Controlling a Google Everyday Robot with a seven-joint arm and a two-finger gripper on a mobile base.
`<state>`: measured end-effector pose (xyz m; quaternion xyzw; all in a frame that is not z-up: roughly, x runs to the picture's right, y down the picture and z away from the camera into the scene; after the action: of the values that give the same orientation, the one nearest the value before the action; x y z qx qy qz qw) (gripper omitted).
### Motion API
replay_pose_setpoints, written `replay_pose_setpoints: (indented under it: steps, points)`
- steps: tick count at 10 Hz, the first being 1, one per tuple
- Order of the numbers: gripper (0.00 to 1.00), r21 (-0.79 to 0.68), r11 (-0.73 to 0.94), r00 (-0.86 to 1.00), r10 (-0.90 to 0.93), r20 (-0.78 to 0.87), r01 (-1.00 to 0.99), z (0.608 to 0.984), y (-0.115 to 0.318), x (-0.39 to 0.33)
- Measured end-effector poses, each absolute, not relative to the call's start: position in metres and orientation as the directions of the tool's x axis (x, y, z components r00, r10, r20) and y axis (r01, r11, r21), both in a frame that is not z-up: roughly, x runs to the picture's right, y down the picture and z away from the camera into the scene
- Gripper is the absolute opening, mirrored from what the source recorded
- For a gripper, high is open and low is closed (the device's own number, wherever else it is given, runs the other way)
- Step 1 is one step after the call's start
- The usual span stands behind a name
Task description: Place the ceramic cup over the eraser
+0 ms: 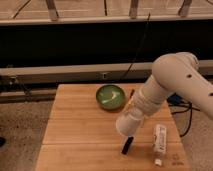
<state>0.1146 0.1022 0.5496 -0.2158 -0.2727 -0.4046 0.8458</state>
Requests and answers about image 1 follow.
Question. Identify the dark marker pen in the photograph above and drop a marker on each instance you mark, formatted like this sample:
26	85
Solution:
132	92

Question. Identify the metal rail frame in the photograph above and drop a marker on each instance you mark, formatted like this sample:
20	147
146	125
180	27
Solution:
77	73

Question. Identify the white tube with cap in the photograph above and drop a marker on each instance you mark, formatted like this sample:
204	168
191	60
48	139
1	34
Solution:
160	138

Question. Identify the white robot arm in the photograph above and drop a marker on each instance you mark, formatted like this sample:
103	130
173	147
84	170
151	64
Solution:
171	73

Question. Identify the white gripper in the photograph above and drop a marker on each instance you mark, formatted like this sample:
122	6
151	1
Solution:
127	124

